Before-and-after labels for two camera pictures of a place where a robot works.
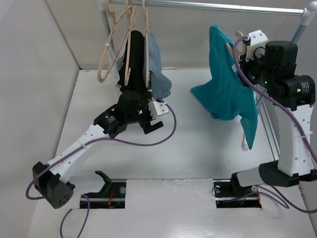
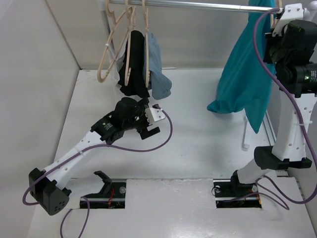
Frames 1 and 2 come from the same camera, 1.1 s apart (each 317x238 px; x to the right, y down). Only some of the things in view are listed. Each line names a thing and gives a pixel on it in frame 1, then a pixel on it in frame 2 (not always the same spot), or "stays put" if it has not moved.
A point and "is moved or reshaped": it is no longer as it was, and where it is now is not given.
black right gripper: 247,64 → 271,40
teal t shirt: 226,95 is moved or reshaped
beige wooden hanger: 240,44 → 274,20
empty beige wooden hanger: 130,11 stays put
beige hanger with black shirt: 131,13 stays put
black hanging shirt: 136,81 stays put
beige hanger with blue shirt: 147,65 stays put
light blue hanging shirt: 160,83 stays put
